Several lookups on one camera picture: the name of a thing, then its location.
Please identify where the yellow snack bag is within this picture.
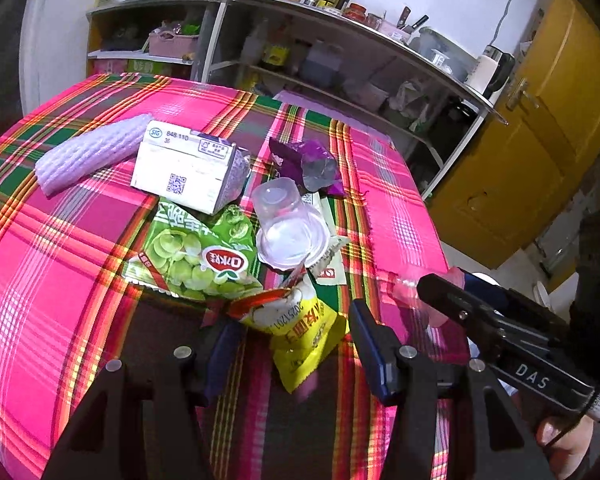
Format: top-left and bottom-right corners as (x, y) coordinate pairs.
(227, 274), (349, 393)

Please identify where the pale green wrapper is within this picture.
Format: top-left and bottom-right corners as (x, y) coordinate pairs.
(302, 193), (350, 286)

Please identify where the green snack bag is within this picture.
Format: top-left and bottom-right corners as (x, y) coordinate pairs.
(122, 198), (262, 302)

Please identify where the clear plastic cup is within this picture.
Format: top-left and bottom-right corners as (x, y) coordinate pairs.
(252, 178), (330, 271)

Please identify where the white purple box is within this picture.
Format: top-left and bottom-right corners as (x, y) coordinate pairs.
(131, 120), (250, 216)

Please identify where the metal kitchen shelf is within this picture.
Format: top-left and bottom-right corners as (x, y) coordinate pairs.
(200, 0), (496, 200)

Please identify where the person right hand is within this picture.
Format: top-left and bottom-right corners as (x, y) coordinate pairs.
(536, 416), (595, 479)

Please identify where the pink plaid tablecloth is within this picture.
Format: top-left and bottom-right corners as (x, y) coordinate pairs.
(0, 71), (470, 480)

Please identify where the purple foil wrapper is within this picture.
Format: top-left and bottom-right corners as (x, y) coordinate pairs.
(268, 138), (346, 197)

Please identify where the wooden door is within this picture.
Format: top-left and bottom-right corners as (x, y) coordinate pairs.
(428, 0), (600, 268)

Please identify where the white black kettle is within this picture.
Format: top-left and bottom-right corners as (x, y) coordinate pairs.
(466, 44), (515, 100)

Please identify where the lying purple foam net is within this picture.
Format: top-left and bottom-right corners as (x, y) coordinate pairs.
(34, 114), (154, 196)

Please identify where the pink lid storage box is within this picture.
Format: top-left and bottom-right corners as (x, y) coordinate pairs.
(274, 90), (394, 148)

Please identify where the purple jug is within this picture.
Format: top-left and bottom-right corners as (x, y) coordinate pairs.
(299, 39), (343, 89)

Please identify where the red jar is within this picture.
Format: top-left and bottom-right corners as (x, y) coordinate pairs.
(342, 3), (366, 23)

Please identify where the pink basket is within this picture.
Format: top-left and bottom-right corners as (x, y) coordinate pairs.
(148, 30), (199, 58)

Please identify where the wooden side shelf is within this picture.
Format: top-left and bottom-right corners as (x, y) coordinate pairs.
(85, 0), (218, 81)

